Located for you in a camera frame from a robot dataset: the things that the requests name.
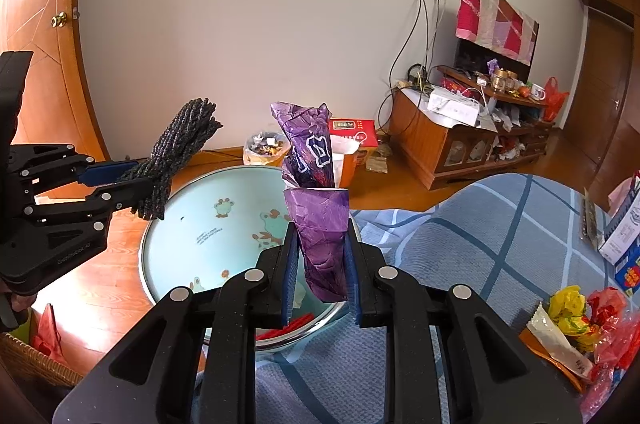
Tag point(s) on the white orange snack packet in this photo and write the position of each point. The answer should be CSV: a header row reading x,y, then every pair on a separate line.
x,y
543,337

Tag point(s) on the grey foam net sleeve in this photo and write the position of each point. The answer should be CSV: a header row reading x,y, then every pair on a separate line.
x,y
187,133

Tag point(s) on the red gift box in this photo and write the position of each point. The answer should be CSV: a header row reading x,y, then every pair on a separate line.
x,y
352,142

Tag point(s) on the snack jar with bag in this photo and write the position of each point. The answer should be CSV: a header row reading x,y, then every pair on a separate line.
x,y
265,149

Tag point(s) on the wooden room door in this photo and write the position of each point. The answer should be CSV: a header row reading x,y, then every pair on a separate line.
x,y
57,106

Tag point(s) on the white router box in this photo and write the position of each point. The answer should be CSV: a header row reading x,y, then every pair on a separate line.
x,y
458,108

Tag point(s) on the red white patchwork cloth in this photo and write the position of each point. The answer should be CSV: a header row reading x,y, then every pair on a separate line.
x,y
498,26

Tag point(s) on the light blue enamel basin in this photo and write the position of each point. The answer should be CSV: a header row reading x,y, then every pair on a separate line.
x,y
214,228

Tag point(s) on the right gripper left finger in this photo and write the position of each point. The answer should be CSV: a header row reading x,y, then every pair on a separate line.
x,y
191,342

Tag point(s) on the blue plaid tablecloth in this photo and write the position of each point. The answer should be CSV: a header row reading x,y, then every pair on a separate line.
x,y
513,238

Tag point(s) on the wooden tv cabinet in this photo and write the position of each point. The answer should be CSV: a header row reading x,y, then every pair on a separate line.
x,y
440,150

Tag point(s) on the blue Look milk carton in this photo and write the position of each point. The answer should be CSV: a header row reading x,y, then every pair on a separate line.
x,y
627,271

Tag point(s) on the orange plastic bag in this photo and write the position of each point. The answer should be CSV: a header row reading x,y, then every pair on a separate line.
x,y
554,100

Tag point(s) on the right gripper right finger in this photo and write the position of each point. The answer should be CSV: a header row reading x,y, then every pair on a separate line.
x,y
447,351

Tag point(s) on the yellow green wrapper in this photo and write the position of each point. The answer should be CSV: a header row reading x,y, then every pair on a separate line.
x,y
568,310

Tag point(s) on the purple foil wrapper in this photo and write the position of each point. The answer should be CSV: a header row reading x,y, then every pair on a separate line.
x,y
317,207

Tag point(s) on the white mug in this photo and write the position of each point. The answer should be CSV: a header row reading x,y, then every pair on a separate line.
x,y
537,92

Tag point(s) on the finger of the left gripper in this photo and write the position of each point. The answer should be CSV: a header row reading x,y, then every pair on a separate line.
x,y
105,172
122,194

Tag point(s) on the red foam net sleeve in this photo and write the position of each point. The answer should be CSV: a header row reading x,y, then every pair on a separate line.
x,y
294,325

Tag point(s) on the dark snack packet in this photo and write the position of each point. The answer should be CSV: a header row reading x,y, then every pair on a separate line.
x,y
589,222

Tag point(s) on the clear pink plastic bag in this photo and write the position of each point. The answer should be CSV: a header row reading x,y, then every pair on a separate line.
x,y
616,347

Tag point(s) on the white milk carton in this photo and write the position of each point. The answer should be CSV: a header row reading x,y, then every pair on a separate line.
x,y
622,229

